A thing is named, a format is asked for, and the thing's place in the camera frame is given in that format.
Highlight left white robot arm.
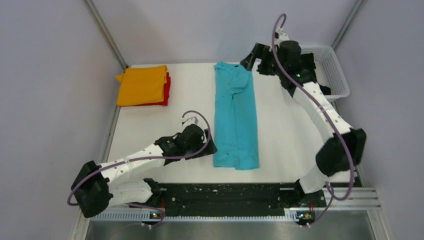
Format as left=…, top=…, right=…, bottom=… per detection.
left=67, top=111, right=218, bottom=218

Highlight cyan t shirt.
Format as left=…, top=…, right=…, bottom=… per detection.
left=213, top=61, right=260, bottom=171

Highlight folded orange t shirt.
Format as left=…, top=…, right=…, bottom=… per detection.
left=115, top=65, right=168, bottom=107

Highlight aluminium frame rail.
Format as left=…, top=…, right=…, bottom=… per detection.
left=79, top=187, right=382, bottom=211

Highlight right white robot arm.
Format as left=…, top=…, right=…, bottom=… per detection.
left=240, top=30, right=367, bottom=207

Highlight white plastic basket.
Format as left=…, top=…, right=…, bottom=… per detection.
left=301, top=45, right=351, bottom=102

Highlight black t shirt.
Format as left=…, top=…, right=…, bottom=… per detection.
left=319, top=85, right=332, bottom=96

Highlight white slotted cable duct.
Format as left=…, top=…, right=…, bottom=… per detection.
left=91, top=208, right=299, bottom=222

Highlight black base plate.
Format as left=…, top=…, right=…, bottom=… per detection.
left=128, top=182, right=327, bottom=218

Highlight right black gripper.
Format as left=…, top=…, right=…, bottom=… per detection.
left=239, top=44, right=285, bottom=78

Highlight left aluminium corner post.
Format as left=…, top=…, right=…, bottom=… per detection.
left=82, top=0, right=128, bottom=70

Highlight folded red t shirt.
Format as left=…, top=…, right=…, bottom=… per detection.
left=138, top=72, right=171, bottom=106

